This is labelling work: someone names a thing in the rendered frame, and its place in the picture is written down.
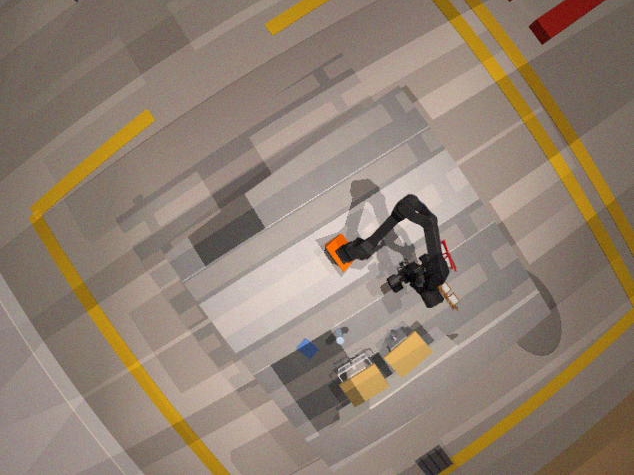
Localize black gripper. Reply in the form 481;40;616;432
387;253;428;293

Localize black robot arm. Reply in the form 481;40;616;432
335;194;449;308

